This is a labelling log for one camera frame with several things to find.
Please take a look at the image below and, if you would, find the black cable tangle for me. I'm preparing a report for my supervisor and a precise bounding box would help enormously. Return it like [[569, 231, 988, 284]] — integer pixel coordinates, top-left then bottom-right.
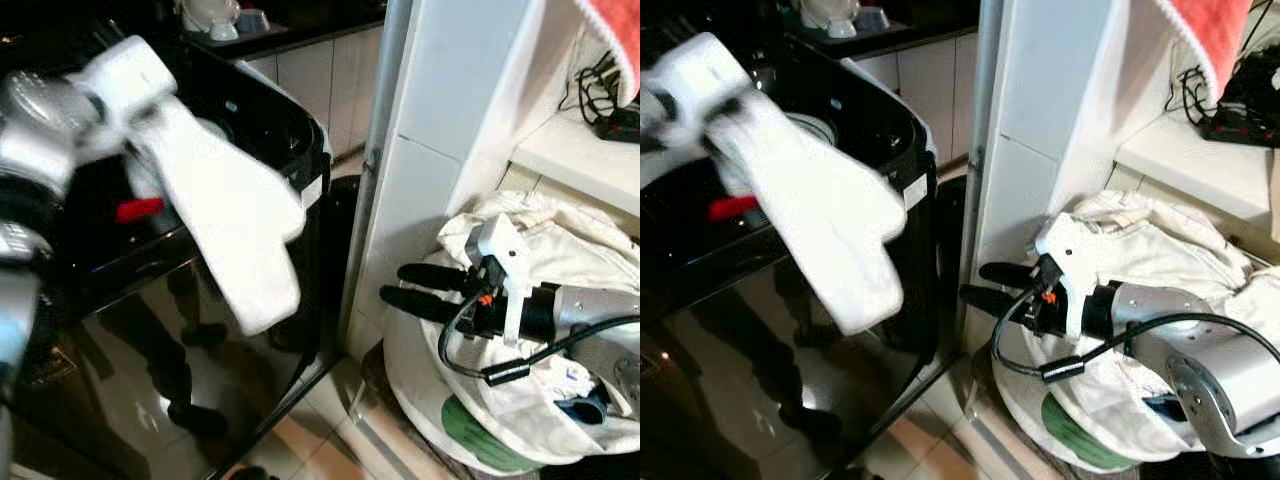
[[1165, 60, 1219, 119], [560, 50, 626, 126]]

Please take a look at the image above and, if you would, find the black top-load washing machine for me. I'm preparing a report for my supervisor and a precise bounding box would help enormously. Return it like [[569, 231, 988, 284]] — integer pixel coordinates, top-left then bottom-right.
[[0, 30, 336, 480], [640, 30, 941, 480]]

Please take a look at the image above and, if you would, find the black power adapter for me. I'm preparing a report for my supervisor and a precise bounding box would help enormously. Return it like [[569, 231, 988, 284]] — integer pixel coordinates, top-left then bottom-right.
[[1225, 50, 1280, 116]]

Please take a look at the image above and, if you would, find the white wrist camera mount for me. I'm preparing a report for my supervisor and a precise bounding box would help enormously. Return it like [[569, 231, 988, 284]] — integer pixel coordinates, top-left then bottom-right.
[[65, 35, 179, 131], [645, 32, 756, 141], [465, 213, 536, 346], [1033, 213, 1101, 341]]

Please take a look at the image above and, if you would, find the white towel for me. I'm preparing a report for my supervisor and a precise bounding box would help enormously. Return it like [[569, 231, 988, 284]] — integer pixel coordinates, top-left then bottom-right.
[[128, 95, 309, 338], [715, 95, 909, 336]]

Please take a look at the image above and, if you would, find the white cabinet with dark counter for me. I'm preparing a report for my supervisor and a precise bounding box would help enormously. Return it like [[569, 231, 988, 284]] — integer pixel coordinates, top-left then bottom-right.
[[800, 0, 986, 171], [180, 0, 386, 171]]

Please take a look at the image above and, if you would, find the white stone ledge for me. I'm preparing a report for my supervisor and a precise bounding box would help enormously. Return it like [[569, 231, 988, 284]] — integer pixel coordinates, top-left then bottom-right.
[[510, 105, 641, 216], [1115, 110, 1280, 226]]

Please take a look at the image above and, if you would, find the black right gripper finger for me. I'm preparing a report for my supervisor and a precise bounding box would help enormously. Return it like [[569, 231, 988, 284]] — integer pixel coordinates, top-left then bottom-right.
[[398, 263, 481, 293], [960, 285, 1036, 323], [980, 262, 1046, 291], [380, 285, 476, 326]]

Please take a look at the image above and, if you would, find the white kettle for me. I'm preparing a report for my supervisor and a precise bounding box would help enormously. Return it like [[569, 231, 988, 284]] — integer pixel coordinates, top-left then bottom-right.
[[800, 0, 863, 39], [180, 0, 243, 41]]

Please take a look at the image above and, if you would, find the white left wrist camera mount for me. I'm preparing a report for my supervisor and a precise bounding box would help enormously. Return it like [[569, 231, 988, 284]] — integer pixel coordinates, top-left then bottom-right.
[[65, 35, 179, 131], [645, 32, 756, 141]]

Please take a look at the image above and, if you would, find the black power strip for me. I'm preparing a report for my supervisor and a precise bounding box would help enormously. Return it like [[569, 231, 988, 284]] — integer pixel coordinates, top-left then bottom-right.
[[1200, 110, 1280, 149], [590, 105, 641, 143]]

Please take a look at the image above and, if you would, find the red hanging towel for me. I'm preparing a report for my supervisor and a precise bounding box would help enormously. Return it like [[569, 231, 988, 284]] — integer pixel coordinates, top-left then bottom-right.
[[585, 0, 641, 106], [1160, 0, 1256, 106]]

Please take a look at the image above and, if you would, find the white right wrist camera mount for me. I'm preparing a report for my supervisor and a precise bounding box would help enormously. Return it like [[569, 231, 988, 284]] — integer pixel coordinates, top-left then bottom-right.
[[1033, 213, 1101, 341], [465, 213, 536, 346]]

